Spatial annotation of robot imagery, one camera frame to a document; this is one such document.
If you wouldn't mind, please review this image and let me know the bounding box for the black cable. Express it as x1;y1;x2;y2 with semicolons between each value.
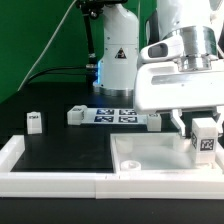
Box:
19;66;98;91

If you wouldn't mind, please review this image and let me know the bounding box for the white cable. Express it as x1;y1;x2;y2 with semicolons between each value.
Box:
17;0;78;92

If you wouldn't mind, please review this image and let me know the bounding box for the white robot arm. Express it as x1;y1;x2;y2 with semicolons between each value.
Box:
94;0;224;133

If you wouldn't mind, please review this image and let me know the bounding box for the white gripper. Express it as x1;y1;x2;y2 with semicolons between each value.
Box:
133;63;224;138

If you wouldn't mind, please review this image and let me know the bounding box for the white U-shaped fence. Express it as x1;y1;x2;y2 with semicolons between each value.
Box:
0;135;224;199

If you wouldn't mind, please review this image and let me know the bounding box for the white square tabletop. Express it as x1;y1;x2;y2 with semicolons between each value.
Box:
110;133;224;175

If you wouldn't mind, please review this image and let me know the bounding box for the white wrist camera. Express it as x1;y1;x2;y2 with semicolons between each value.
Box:
137;35;184;67

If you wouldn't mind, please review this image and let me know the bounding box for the tag marker sheet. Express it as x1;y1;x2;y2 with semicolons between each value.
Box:
82;108;147;125

